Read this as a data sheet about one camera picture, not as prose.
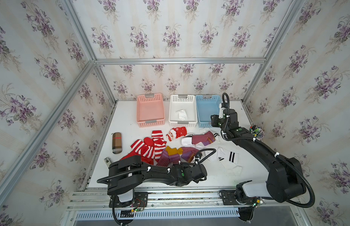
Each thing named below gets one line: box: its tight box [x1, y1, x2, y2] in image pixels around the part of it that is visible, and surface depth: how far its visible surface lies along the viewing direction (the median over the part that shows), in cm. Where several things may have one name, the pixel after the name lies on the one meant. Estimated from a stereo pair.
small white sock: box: [175, 109, 188, 122], surface depth 110 cm
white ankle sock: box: [181, 134, 196, 147], surface depth 94 cm
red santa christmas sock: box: [166, 126, 187, 142], surface depth 100 cm
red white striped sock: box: [130, 129, 168, 162], surface depth 92 cm
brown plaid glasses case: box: [111, 131, 123, 154], surface depth 94 cm
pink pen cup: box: [249, 124, 265, 140], surface depth 90 cm
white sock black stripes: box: [216, 146, 243, 177], surface depth 88 cm
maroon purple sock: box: [191, 130, 216, 146], surface depth 97 cm
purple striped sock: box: [180, 146, 200, 163], surface depth 90 cm
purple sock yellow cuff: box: [156, 145, 184, 167], surface depth 89 cm
